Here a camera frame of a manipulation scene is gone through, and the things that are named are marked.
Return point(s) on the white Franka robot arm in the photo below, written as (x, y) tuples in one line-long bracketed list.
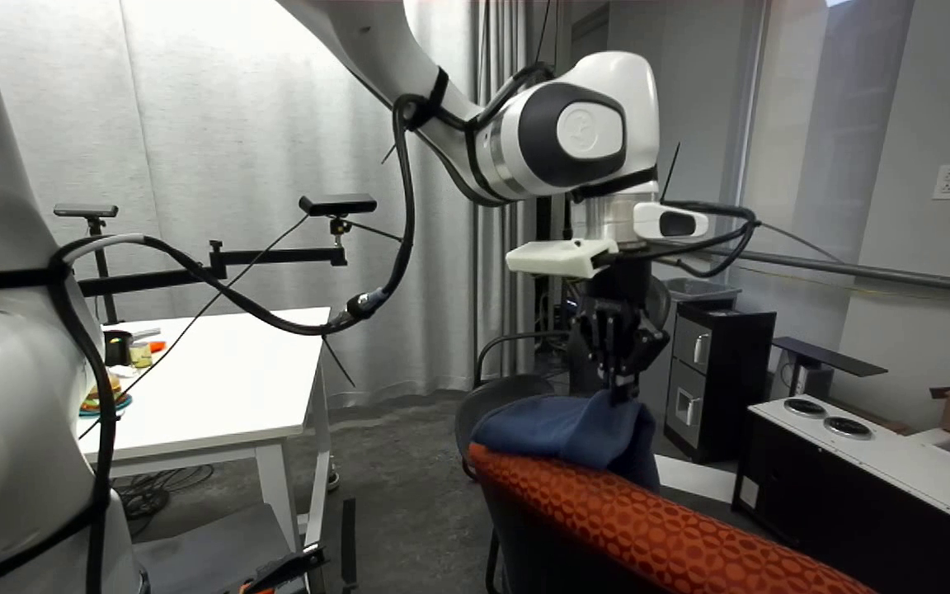
[(562, 134)]

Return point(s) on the small black cup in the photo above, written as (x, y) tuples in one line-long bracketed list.
[(113, 348)]

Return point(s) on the white table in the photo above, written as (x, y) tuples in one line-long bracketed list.
[(233, 374)]

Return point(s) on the blue jumper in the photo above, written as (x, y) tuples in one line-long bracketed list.
[(562, 430)]

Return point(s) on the grey wall rail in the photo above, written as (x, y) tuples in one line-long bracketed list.
[(883, 268)]

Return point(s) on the black cabinet with white top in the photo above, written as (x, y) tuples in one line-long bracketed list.
[(858, 515)]

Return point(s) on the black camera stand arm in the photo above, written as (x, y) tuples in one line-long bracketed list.
[(264, 256)]

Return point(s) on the white flat board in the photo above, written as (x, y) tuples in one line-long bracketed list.
[(700, 480)]

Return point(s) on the teal plate with toys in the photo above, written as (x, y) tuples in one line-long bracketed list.
[(108, 394)]

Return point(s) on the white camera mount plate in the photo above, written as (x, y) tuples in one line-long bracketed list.
[(560, 258)]

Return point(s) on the orange fabric swivel chair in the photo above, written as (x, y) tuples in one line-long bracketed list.
[(627, 515)]

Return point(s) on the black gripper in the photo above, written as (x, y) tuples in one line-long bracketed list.
[(619, 289)]

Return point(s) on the black flat stand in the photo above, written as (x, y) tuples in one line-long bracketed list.
[(827, 356)]

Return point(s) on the black round disc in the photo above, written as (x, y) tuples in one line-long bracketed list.
[(848, 422)]

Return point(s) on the black mesh office chair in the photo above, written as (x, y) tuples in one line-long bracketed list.
[(497, 400)]

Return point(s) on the grey curtain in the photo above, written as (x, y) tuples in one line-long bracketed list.
[(166, 110)]

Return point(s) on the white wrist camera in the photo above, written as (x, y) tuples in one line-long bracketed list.
[(673, 220)]

